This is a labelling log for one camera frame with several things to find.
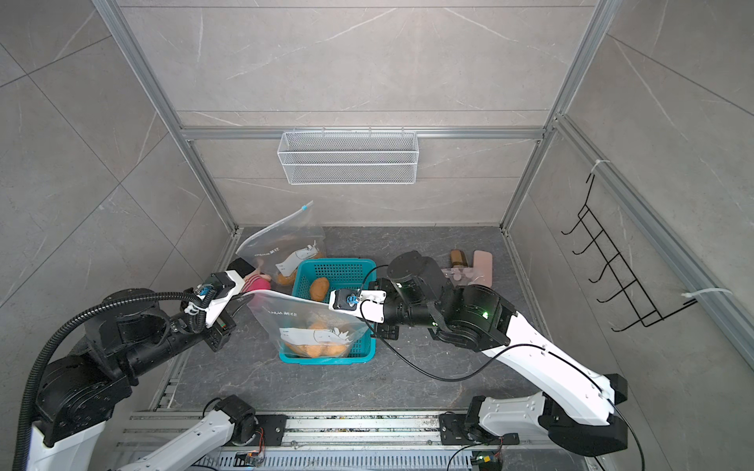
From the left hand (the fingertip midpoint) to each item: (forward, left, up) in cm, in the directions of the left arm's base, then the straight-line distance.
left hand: (247, 288), depth 55 cm
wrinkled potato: (+22, -5, -35) cm, 42 cm away
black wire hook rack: (+10, -81, -8) cm, 82 cm away
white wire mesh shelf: (+59, -16, -10) cm, 62 cm away
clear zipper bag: (+30, 0, -18) cm, 34 cm away
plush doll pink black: (+25, +17, -33) cm, 45 cm away
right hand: (-2, -21, -3) cm, 21 cm away
